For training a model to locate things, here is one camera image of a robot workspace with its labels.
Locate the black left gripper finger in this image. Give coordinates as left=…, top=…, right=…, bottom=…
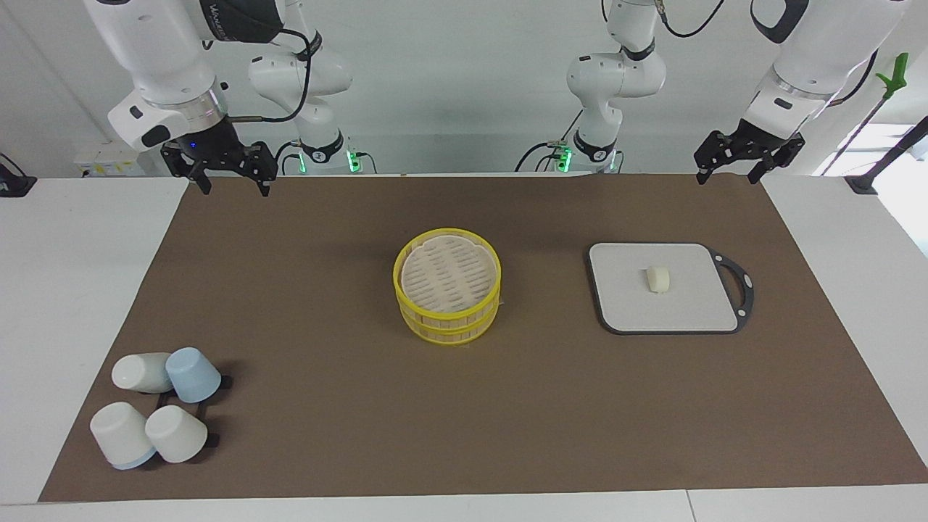
left=747, top=148, right=788, bottom=185
left=694, top=133, right=726, bottom=186

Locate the white perforated steamer liner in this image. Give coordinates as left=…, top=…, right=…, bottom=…
left=403, top=238, right=495, bottom=314

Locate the yellow bamboo steamer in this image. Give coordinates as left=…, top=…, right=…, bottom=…
left=393, top=228, right=502, bottom=346

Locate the black stand with rod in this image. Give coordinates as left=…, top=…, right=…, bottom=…
left=845, top=116, right=928, bottom=195

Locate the white grey-framed cutting board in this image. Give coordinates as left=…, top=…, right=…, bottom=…
left=587, top=242, right=755, bottom=336

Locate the green clamp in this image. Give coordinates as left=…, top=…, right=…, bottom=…
left=876, top=52, right=909, bottom=99

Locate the light blue cup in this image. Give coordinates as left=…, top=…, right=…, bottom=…
left=165, top=347, right=222, bottom=404

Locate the white cup with blue rim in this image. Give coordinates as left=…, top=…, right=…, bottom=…
left=112, top=352, right=175, bottom=394
left=90, top=402, right=157, bottom=471

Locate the brown table mat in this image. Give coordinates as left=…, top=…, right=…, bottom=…
left=38, top=174, right=928, bottom=503

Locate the cream white cup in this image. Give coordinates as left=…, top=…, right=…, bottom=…
left=145, top=405, right=209, bottom=464

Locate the black base cable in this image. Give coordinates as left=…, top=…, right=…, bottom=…
left=515, top=109, right=585, bottom=173
left=273, top=140, right=302, bottom=175

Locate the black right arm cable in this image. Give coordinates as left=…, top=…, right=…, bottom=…
left=203, top=28, right=323, bottom=124

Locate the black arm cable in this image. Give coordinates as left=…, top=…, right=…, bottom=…
left=203, top=28, right=323, bottom=124
left=652, top=0, right=882, bottom=109

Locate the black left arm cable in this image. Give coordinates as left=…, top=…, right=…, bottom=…
left=652, top=0, right=882, bottom=109

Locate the black device with cable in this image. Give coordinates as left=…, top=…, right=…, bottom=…
left=0, top=152, right=37, bottom=198

